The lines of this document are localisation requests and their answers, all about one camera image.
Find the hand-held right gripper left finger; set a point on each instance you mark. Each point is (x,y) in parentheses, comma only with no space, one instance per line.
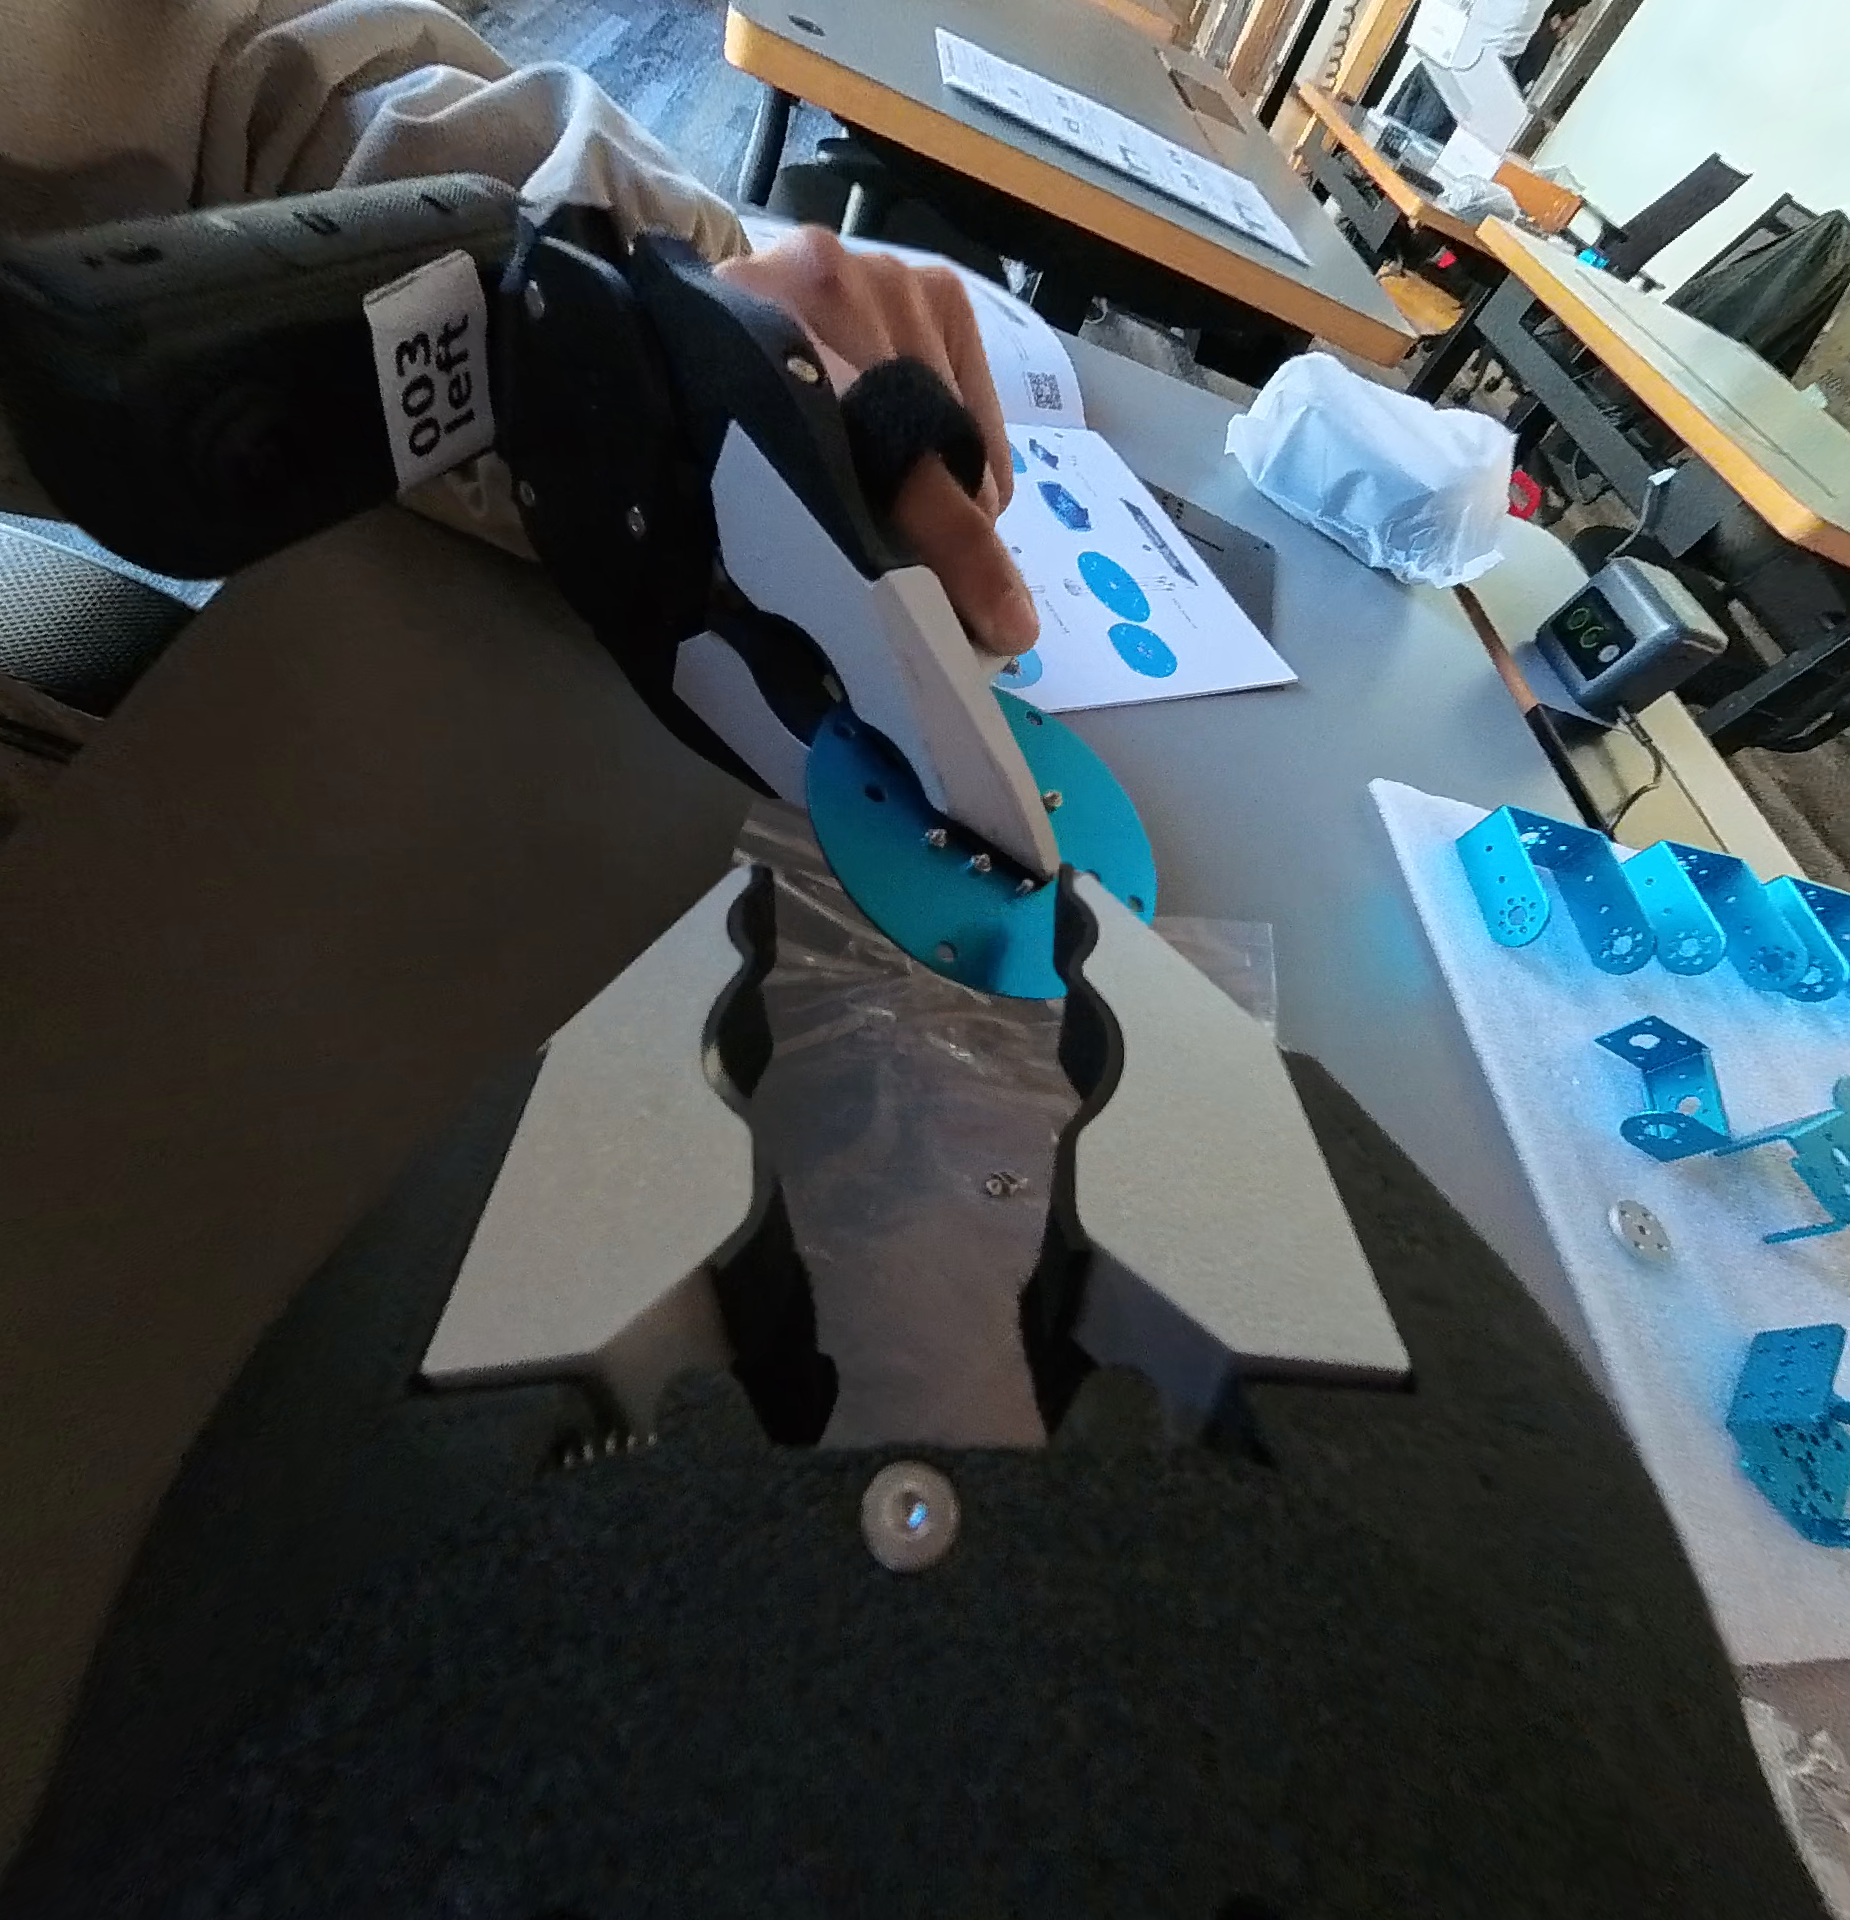
(596,1200)

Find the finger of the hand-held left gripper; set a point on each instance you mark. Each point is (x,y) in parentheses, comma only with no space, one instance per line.
(954,720)
(730,683)

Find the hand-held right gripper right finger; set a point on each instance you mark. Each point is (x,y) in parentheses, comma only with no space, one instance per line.
(1226,1200)

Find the blue round metal plate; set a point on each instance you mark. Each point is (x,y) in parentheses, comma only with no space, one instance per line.
(894,901)

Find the clear plastic bag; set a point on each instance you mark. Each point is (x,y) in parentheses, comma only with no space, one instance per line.
(926,1080)

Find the person's left forearm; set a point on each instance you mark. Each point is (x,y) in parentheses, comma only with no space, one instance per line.
(340,107)

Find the wooden edged desk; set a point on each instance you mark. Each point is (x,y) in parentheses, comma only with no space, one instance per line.
(1689,359)
(894,90)

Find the person's left hand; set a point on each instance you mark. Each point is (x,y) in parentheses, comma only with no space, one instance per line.
(894,308)

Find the white instruction booklet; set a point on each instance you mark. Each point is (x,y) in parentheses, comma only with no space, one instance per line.
(1165,660)

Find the black mesh chair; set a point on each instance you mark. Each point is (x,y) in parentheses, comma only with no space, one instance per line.
(56,614)

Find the white foam sheet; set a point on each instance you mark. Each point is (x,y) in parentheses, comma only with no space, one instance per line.
(1540,1050)

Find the silver round flange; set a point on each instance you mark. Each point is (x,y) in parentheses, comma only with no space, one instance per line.
(1636,1224)

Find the white plastic wrapped bundle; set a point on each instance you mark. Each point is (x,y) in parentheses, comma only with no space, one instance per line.
(1374,464)

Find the white paper sheet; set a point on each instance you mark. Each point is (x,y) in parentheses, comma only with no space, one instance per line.
(1105,134)

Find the grey device with green display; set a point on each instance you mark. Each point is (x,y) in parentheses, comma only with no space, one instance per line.
(1614,631)

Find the brown cardboard piece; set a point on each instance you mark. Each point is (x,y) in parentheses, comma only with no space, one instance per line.
(1208,90)

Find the black office chair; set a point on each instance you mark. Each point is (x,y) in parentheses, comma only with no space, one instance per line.
(1675,210)
(1796,285)

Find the blue U bracket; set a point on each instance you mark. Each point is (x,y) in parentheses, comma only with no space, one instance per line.
(1524,886)
(1823,944)
(1689,915)

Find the small blue bracket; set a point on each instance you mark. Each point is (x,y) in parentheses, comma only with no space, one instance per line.
(1660,1066)

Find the wide blue perforated bracket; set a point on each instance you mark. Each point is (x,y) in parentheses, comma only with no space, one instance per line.
(1787,1440)

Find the blue perforated plate bracket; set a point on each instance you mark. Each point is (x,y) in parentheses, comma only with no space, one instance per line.
(1839,1155)

